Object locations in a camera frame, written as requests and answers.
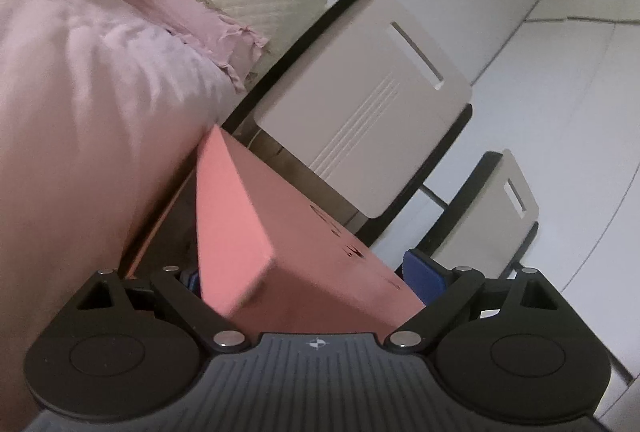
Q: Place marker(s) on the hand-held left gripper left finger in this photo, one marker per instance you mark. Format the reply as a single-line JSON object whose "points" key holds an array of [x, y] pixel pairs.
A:
{"points": [[190, 282]]}

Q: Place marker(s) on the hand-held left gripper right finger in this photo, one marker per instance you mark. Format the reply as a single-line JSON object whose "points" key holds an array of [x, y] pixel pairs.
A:
{"points": [[422, 272]]}

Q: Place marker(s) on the pink cardboard box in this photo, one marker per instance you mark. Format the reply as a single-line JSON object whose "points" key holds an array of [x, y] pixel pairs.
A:
{"points": [[310, 272]]}

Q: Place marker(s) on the pink bed sheet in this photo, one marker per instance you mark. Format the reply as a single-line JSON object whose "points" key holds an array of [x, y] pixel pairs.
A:
{"points": [[75, 112]]}

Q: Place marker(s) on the pink ruffled pillow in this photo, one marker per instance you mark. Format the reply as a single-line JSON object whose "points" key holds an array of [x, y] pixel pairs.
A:
{"points": [[165, 2]]}

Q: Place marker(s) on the white chair with black frame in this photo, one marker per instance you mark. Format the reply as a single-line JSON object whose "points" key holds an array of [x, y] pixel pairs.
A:
{"points": [[500, 212], [360, 102]]}

